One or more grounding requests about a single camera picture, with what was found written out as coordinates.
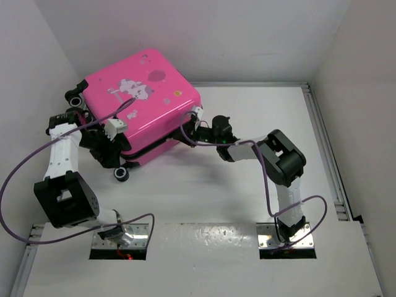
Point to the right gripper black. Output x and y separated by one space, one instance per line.
195 134

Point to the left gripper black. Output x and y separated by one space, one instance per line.
106 159

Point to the pink suitcase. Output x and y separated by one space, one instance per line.
160 95

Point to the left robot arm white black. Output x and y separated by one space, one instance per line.
64 195

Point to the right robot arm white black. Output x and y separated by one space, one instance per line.
281 161

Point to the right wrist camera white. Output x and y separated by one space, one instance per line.
197 111

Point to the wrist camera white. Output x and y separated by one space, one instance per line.
197 111
113 127

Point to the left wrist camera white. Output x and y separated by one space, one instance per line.
113 127

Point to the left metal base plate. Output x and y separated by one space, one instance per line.
129 236

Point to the metal base plate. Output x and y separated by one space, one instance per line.
267 238
129 236

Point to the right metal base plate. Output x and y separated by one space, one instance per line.
267 238

